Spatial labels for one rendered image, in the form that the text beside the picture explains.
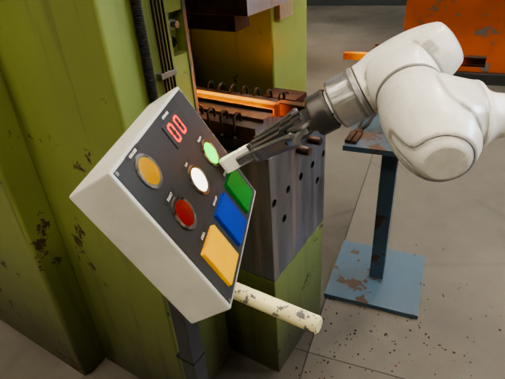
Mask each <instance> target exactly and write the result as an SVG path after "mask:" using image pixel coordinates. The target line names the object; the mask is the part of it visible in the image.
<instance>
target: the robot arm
mask: <svg viewBox="0 0 505 379"><path fill-rule="evenodd" d="M463 60H464V55H463V52H462V49H461V46H460V44H459V43H458V40H457V38H456V37H455V35H454V34H453V33H452V31H451V30H450V29H449V28H448V27H447V26H446V25H445V24H443V23H441V22H433V23H427V24H424V25H421V26H417V27H415V28H412V29H409V30H406V31H405V32H402V33H400V34H399V35H396V36H394V37H393V38H390V39H388V40H387V41H385V42H384V43H382V44H381V45H379V46H377V47H375V48H374V49H372V50H371V51H370V52H369V53H367V54H366V55H365V56H364V57H363V58H362V59H361V60H360V61H358V62H357V63H356V64H354V65H353V66H352V67H350V68H347V69H346V70H345V71H343V72H341V73H339V74H338V75H336V76H334V77H332V78H331V79H329V80H327V81H326V82H325V83H324V89H325V91H324V90H323V89H320V90H318V91H316V92H314V93H313V94H311V95H309V96H308V97H306V98H305V100H304V106H305V109H302V110H301V111H298V109H297V108H293V109H292V110H291V111H290V112H289V113H287V115H285V116H284V117H282V118H280V119H279V120H278V121H276V122H275V123H273V124H271V125H270V126H269V127H267V128H266V129H264V130H262V131H261V132H260V133H258V134H256V135H255V136H254V139H253V140H251V142H250V143H248V144H246V145H244V146H242V147H240V148H239V149H237V150H235V151H233V152H232V153H230V154H228V155H226V156H224V157H222V158H221V159H220V161H219V164H220V165H221V166H222V167H223V168H224V170H225V171H226V173H227V174H228V173H230V172H232V171H234V170H235V169H237V168H240V167H241V166H243V165H246V164H247V163H248V162H251V161H253V160H254V159H255V160H256V162H261V161H263V160H266V159H269V158H271V157H273V156H276V155H278V154H281V153H284V152H286V151H288V150H294V149H297V148H299V147H300V146H301V143H300V142H299V141H300V140H301V139H304V138H306V137H307V136H309V135H310V134H311V133H313V132H314V131H318V132H319V133H320V134H321V135H327V134H328V133H330V132H333V131H334V130H336V129H339V128H340V126H341V123H342V124H343V125H344V126H345V127H346V128H349V127H350V126H353V125H355V124H356V123H359V122H361V121H362V120H365V119H367V118H368V117H372V116H373V115H374V114H377V113H378V114H379V120H380V125H381V127H382V130H383V133H384V135H385V137H386V140H387V142H388V143H389V146H390V147H391V149H392V151H393V152H394V154H395V155H396V157H397V158H398V159H399V161H400V162H401V163H402V165H403V166H404V167H405V168H406V169H407V170H409V171H410V172H412V173H413V174H414V175H416V176H417V177H420V178H421V179H424V180H428V181H433V182H444V181H449V180H454V179H456V178H459V177H461V176H462V175H464V174H466V173H467V172H469V170H471V169H472V167H473V166H474V165H475V163H476V161H477V160H478V158H479V156H480V154H481V152H483V151H484V149H485V148H486V147H487V146H488V144H489V143H490V142H491V141H493V140H495V139H497V138H502V137H505V93H499V92H492V91H491V90H489V89H488V88H487V86H486V85H485V84H484V83H483V82H482V81H481V80H472V79H467V78H463V77H456V76H453V74H454V73H455V72H456V71H457V70H458V68H459V67H460V65H461V64H462V62H463Z"/></svg>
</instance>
